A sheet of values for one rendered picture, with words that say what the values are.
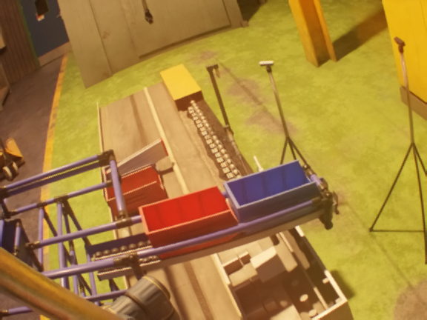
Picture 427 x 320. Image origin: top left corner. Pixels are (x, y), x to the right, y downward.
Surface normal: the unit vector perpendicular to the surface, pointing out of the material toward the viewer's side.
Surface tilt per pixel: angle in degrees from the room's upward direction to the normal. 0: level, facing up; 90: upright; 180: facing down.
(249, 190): 88
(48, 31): 90
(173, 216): 88
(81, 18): 90
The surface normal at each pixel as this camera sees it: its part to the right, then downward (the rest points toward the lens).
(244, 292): 0.21, 0.35
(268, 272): -0.43, -0.74
